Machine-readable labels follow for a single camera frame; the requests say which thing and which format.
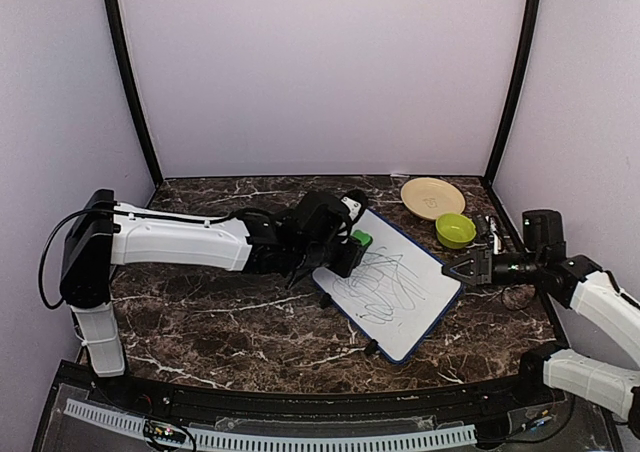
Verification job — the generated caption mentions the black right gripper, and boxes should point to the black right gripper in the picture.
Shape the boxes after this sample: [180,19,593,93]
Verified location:
[443,247,545,289]

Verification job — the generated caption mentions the green bone shaped eraser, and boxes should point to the green bone shaped eraser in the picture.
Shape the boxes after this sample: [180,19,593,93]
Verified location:
[350,229,373,252]

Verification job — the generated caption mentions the lime green bowl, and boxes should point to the lime green bowl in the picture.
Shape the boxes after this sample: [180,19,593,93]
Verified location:
[435,213,477,250]

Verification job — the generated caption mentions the blue framed whiteboard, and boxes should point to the blue framed whiteboard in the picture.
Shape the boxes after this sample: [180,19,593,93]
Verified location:
[312,210,463,364]

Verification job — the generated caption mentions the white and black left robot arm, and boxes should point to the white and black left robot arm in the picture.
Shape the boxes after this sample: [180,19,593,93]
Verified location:
[43,189,372,408]

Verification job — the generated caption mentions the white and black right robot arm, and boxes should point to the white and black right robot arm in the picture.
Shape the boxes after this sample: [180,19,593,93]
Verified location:
[442,209,639,434]

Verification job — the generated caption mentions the black whiteboard stand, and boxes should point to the black whiteboard stand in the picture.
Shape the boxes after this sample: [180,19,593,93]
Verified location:
[319,292,379,356]

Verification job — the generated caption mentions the beige plate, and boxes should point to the beige plate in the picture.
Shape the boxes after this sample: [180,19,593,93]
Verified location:
[400,177,466,221]

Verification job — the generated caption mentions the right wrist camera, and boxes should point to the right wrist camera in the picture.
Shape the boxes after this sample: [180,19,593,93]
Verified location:
[472,214,509,254]

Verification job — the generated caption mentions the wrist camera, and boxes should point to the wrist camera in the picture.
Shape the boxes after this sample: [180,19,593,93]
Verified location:
[472,214,509,254]
[341,189,369,223]

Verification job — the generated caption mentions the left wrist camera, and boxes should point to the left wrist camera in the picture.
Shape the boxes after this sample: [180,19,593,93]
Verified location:
[341,189,369,223]

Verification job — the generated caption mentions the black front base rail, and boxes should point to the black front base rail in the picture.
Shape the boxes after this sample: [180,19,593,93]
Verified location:
[55,360,572,422]

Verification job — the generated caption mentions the white slotted cable duct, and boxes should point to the white slotted cable duct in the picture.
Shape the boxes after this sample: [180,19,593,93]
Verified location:
[63,399,477,452]

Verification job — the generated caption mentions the black right frame post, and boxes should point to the black right frame post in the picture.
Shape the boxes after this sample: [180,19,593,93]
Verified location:
[482,0,545,191]

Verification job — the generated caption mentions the black frame post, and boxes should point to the black frame post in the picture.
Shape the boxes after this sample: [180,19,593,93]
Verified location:
[103,0,164,189]
[482,0,545,191]

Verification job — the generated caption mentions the black left frame post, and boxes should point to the black left frame post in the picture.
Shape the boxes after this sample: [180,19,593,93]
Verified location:
[103,0,164,189]

